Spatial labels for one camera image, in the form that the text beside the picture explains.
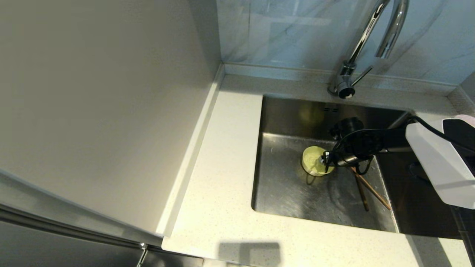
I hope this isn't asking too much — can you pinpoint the white countertop upstand strip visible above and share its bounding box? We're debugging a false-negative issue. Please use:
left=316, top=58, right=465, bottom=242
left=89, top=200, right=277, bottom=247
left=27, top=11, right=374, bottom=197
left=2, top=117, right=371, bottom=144
left=156, top=64, right=226, bottom=238

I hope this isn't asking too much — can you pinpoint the chrome gooseneck kitchen faucet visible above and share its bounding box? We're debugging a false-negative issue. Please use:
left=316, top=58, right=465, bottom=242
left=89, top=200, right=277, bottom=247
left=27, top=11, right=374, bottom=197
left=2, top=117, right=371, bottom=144
left=327, top=0, right=409, bottom=99

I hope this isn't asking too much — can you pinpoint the brown wooden chopstick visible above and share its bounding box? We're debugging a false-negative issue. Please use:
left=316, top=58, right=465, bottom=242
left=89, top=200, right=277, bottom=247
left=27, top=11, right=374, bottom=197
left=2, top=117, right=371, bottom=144
left=351, top=168, right=392, bottom=211
left=354, top=174, right=370, bottom=212

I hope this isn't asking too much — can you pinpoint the yellow-green plastic bowl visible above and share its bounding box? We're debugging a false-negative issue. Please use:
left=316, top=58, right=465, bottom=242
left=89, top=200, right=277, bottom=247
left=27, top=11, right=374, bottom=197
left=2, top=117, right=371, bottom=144
left=301, top=145, right=335, bottom=177

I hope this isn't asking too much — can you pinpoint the beige tall cabinet side panel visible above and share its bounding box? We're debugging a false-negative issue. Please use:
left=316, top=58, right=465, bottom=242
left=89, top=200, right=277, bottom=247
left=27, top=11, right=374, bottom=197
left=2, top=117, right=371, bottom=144
left=0, top=0, right=223, bottom=236

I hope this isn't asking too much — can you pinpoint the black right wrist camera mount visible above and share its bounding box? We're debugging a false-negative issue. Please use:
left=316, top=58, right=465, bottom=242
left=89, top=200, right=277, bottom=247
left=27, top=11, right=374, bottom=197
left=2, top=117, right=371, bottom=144
left=330, top=117, right=365, bottom=141

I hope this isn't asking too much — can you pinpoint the grey tall cabinet door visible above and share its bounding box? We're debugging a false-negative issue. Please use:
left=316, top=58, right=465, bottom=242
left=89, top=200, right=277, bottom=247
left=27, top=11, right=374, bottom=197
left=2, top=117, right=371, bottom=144
left=0, top=159, right=166, bottom=246

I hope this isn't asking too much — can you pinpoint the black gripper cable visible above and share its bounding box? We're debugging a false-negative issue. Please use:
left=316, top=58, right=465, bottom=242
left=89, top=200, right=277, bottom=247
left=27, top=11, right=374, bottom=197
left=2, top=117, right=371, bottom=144
left=325, top=116, right=475, bottom=175

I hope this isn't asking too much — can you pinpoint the stainless steel sink basin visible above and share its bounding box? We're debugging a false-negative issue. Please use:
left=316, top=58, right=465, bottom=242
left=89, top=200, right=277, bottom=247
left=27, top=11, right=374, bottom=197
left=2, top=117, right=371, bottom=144
left=251, top=94, right=472, bottom=240

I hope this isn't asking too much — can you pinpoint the small chrome cabinet handle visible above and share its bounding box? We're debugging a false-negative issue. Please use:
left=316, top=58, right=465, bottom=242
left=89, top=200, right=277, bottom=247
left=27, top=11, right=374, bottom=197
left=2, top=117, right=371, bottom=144
left=136, top=242, right=149, bottom=267

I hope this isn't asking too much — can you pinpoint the silver cabinet trim strip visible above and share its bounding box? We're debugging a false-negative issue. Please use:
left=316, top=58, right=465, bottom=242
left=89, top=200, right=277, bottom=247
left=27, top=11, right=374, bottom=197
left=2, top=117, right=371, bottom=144
left=0, top=200, right=146, bottom=249

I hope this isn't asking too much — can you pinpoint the glossy grey lower cabinet door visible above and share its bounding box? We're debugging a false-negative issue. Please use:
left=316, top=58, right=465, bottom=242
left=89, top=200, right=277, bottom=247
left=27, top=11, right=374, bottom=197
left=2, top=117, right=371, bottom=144
left=0, top=211, right=204, bottom=267

